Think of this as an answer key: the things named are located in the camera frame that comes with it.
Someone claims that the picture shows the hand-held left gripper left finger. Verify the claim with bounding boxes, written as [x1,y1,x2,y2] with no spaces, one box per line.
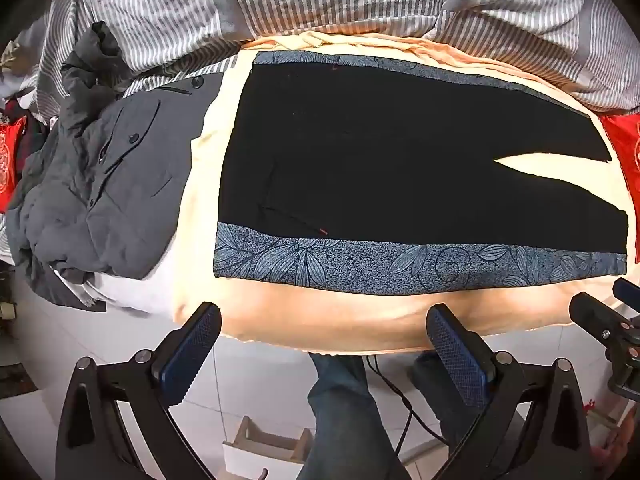
[55,301,223,480]

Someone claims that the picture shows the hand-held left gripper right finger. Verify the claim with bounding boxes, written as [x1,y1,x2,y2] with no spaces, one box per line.
[425,303,596,480]

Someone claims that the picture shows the black cable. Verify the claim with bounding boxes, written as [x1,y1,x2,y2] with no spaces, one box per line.
[366,355,452,447]

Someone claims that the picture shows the cream blanket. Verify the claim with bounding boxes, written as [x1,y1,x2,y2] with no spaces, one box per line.
[170,30,626,357]

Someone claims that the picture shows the black pants with patterned sides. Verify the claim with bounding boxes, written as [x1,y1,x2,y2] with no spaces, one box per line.
[212,50,631,297]

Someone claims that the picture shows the person's right hand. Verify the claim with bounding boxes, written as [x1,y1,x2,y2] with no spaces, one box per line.
[599,410,640,480]

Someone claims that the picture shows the white cloth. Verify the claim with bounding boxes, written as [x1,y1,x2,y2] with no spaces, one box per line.
[75,250,177,317]

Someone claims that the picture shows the small white wooden box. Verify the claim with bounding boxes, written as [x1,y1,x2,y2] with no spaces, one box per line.
[222,415,314,480]

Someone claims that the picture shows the grey jacket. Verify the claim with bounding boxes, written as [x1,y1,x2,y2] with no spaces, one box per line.
[5,20,226,312]

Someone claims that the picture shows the red cloth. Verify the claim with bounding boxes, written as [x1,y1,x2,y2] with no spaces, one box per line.
[0,112,29,214]

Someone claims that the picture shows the red embroidered cushion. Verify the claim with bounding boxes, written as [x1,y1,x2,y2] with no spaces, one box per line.
[597,112,640,264]

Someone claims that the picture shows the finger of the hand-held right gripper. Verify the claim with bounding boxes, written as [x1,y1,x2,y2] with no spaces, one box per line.
[570,292,640,356]
[613,277,640,304]

